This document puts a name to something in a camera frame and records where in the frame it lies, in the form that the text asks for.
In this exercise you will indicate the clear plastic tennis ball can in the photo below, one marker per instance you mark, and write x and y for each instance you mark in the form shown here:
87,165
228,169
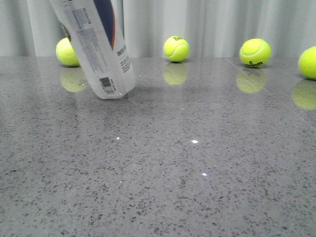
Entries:
95,35

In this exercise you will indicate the middle yellow tennis ball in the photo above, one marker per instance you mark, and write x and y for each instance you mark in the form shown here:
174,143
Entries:
176,49

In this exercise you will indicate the yellow tennis ball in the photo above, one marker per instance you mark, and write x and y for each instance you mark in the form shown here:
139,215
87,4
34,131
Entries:
176,49
307,63
66,54

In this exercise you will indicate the left yellow tennis ball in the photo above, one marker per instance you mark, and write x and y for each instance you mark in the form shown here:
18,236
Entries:
66,54

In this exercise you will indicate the yellow tennis ball number three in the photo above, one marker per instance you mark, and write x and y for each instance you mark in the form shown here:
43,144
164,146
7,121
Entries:
255,52

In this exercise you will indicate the far right yellow tennis ball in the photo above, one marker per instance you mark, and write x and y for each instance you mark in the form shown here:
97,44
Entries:
307,63

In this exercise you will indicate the white pleated curtain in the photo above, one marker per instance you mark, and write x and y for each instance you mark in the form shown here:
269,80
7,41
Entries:
213,28

